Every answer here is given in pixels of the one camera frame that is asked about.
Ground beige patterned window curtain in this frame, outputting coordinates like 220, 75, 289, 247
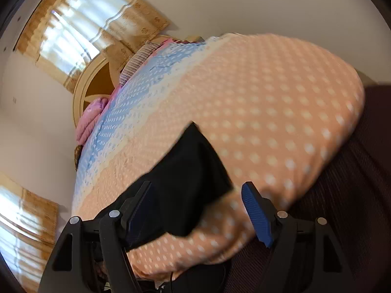
0, 171, 60, 269
17, 0, 172, 86

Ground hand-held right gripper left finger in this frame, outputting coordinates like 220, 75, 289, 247
38, 181, 156, 293

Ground pink folded quilt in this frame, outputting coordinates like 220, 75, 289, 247
76, 96, 110, 145

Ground black pants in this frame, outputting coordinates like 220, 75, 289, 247
107, 121, 234, 249

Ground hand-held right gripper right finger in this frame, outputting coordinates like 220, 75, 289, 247
241, 181, 355, 293

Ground cream wooden headboard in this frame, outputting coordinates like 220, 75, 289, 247
73, 35, 205, 129

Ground orange and blue dotted blanket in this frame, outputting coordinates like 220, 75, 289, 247
72, 32, 367, 281

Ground brown fuzzy object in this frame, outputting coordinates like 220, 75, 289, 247
74, 144, 84, 170

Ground person's dark maroon clothing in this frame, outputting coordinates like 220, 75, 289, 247
226, 85, 391, 293

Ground striped pillow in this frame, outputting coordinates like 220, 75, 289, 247
119, 41, 190, 88

